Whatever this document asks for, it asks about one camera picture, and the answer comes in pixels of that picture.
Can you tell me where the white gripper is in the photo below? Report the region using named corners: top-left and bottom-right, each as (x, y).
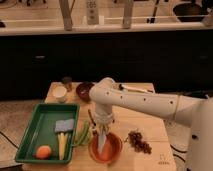
top-left (94, 113), bottom-right (114, 153)

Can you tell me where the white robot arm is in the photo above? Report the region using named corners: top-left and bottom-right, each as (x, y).
top-left (89, 77), bottom-right (213, 171)

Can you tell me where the orange-red bowl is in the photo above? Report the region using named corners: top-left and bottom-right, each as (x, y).
top-left (88, 133), bottom-right (122, 164)

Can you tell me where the dark red small bowl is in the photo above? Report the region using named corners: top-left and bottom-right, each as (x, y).
top-left (76, 82), bottom-right (94, 102)

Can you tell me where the brown dried bunch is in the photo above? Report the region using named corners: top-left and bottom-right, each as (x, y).
top-left (125, 131), bottom-right (152, 154)

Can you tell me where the yellow corn cob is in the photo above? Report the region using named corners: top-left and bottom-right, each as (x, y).
top-left (58, 133), bottom-right (68, 160)

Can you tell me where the green plastic tray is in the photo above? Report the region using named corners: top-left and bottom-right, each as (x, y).
top-left (14, 102), bottom-right (81, 165)

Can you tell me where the wooden table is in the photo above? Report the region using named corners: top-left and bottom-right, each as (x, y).
top-left (22, 81), bottom-right (178, 171)

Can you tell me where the orange fruit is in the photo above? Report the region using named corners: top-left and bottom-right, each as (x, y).
top-left (35, 145), bottom-right (52, 159)

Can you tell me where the white cup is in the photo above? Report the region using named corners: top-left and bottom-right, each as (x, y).
top-left (53, 86), bottom-right (67, 103)

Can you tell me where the black pan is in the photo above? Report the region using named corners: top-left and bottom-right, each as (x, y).
top-left (173, 3), bottom-right (207, 22)

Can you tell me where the white handled brush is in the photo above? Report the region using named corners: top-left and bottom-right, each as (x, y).
top-left (119, 84), bottom-right (154, 93)

